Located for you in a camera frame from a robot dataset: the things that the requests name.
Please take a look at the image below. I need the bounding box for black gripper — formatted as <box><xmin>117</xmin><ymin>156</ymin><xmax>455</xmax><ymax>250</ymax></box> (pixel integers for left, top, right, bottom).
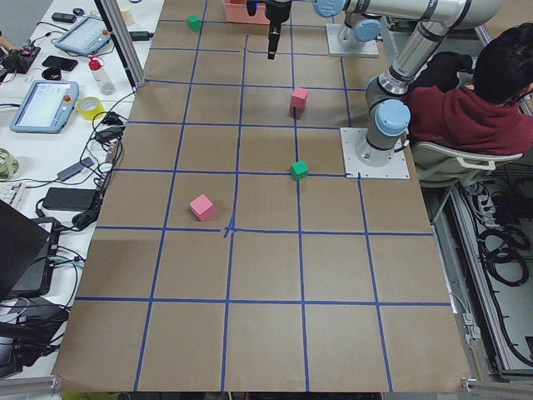
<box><xmin>266</xmin><ymin>0</ymin><xmax>291</xmax><ymax>60</ymax></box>

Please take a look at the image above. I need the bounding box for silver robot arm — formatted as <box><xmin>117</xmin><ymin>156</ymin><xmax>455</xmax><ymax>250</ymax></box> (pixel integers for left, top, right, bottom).
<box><xmin>312</xmin><ymin>0</ymin><xmax>504</xmax><ymax>117</ymax></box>
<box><xmin>337</xmin><ymin>12</ymin><xmax>381</xmax><ymax>48</ymax></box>

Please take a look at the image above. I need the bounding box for pink plastic bin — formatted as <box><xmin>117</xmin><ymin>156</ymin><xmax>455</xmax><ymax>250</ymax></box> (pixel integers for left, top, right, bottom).
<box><xmin>223</xmin><ymin>0</ymin><xmax>270</xmax><ymax>25</ymax></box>

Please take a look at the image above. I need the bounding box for pink cube near centre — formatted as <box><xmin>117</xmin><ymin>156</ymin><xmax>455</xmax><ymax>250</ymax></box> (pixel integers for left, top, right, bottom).
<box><xmin>290</xmin><ymin>87</ymin><xmax>309</xmax><ymax>110</ymax></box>

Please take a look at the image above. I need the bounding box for pink cube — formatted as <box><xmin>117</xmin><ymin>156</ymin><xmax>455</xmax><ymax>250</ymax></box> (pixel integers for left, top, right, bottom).
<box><xmin>290</xmin><ymin>87</ymin><xmax>309</xmax><ymax>110</ymax></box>
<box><xmin>189</xmin><ymin>193</ymin><xmax>216</xmax><ymax>222</ymax></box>

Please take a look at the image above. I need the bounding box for green cube far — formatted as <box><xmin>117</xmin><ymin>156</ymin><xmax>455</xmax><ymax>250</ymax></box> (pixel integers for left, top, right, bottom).
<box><xmin>187</xmin><ymin>15</ymin><xmax>202</xmax><ymax>32</ymax></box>

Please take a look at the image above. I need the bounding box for green cube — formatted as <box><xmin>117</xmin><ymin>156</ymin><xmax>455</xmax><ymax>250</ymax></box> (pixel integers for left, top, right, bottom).
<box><xmin>187</xmin><ymin>15</ymin><xmax>202</xmax><ymax>32</ymax></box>
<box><xmin>290</xmin><ymin>160</ymin><xmax>309</xmax><ymax>182</ymax></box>

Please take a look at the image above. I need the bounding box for green cube centre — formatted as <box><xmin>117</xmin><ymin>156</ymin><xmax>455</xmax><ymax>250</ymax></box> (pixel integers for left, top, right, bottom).
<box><xmin>290</xmin><ymin>160</ymin><xmax>309</xmax><ymax>182</ymax></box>

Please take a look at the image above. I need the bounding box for paper cup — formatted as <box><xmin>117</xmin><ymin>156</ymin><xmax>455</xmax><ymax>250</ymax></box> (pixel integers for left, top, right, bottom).
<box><xmin>119</xmin><ymin>4</ymin><xmax>135</xmax><ymax>26</ymax></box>

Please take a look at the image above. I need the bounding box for red cap squeeze bottle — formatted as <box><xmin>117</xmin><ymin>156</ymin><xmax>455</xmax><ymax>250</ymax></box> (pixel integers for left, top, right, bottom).
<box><xmin>88</xmin><ymin>57</ymin><xmax>116</xmax><ymax>95</ymax></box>

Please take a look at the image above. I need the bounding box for teach pendant far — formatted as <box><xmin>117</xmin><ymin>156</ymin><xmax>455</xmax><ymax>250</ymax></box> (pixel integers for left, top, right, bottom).
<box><xmin>53</xmin><ymin>15</ymin><xmax>111</xmax><ymax>56</ymax></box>

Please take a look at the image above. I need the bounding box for teach pendant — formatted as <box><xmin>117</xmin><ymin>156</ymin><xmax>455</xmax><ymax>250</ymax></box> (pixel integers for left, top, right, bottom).
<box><xmin>10</xmin><ymin>80</ymin><xmax>79</xmax><ymax>134</ymax></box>
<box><xmin>53</xmin><ymin>15</ymin><xmax>111</xmax><ymax>56</ymax></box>

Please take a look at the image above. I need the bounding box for pink cube front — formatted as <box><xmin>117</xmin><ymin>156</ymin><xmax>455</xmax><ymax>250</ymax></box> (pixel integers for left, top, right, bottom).
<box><xmin>189</xmin><ymin>193</ymin><xmax>216</xmax><ymax>222</ymax></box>

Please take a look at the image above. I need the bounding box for yellow tape roll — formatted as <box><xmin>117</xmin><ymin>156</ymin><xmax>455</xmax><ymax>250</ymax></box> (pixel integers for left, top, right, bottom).
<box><xmin>76</xmin><ymin>97</ymin><xmax>106</xmax><ymax>121</ymax></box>

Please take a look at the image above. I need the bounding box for grey office chair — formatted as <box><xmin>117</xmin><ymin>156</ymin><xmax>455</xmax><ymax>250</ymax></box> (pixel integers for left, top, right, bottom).
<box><xmin>411</xmin><ymin>142</ymin><xmax>523</xmax><ymax>188</ymax></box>

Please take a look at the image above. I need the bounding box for black smartphone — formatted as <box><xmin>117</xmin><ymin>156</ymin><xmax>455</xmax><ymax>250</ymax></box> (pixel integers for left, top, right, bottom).
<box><xmin>42</xmin><ymin>55</ymin><xmax>78</xmax><ymax>72</ymax></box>

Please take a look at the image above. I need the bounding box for brown paper table cover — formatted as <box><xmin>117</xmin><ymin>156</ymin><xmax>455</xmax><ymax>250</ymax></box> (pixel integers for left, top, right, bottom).
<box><xmin>54</xmin><ymin>1</ymin><xmax>470</xmax><ymax>393</ymax></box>

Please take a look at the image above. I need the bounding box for person in red hoodie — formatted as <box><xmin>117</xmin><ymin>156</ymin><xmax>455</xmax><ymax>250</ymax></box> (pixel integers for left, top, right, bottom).
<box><xmin>402</xmin><ymin>22</ymin><xmax>532</xmax><ymax>156</ymax></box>

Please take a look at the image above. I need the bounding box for teach pendant near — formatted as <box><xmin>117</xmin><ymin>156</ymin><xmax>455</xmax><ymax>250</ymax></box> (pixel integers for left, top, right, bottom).
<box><xmin>10</xmin><ymin>80</ymin><xmax>79</xmax><ymax>134</ymax></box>

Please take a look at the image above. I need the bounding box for black power adapter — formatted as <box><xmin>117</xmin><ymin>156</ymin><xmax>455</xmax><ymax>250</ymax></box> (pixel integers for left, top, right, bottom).
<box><xmin>42</xmin><ymin>187</ymin><xmax>96</xmax><ymax>212</ymax></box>

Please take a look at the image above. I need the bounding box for black laptop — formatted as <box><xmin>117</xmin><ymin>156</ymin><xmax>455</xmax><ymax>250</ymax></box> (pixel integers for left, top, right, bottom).
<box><xmin>1</xmin><ymin>202</ymin><xmax>59</xmax><ymax>300</ymax></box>

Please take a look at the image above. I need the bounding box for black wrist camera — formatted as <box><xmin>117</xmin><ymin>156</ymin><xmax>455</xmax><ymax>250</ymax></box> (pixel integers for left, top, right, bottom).
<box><xmin>246</xmin><ymin>0</ymin><xmax>257</xmax><ymax>17</ymax></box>

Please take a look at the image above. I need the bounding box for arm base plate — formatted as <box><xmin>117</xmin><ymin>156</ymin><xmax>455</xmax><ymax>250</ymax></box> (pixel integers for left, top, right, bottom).
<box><xmin>340</xmin><ymin>127</ymin><xmax>410</xmax><ymax>179</ymax></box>
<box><xmin>326</xmin><ymin>20</ymin><xmax>381</xmax><ymax>58</ymax></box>

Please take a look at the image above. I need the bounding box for aluminium frame post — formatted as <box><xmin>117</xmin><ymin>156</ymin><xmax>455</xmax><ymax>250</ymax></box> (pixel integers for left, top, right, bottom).
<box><xmin>94</xmin><ymin>0</ymin><xmax>146</xmax><ymax>91</ymax></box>

